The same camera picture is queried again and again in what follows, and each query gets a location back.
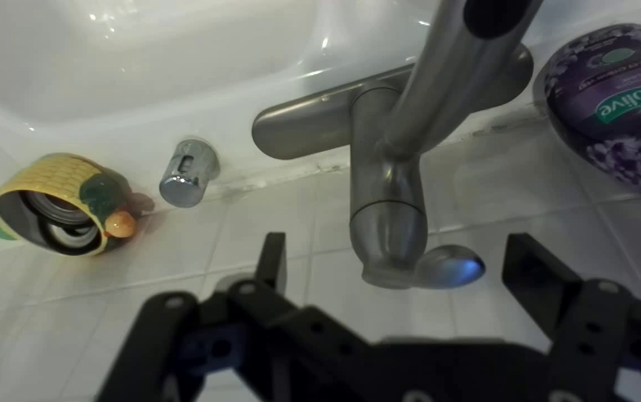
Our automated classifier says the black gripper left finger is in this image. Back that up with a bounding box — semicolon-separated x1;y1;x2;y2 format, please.
94;231;381;402

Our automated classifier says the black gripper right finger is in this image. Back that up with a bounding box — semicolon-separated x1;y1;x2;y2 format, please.
503;233;641;402

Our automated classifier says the brushed steel kitchen faucet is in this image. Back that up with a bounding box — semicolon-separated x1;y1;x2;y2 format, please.
252;0;542;289

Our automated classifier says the yellow green sponge holder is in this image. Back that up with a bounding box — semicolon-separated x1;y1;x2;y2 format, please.
0;152;153;258

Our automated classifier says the purple floral soap bottle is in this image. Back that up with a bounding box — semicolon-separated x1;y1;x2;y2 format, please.
533;22;641;192

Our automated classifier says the white double basin sink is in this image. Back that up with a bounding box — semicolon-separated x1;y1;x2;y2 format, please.
0;0;641;182

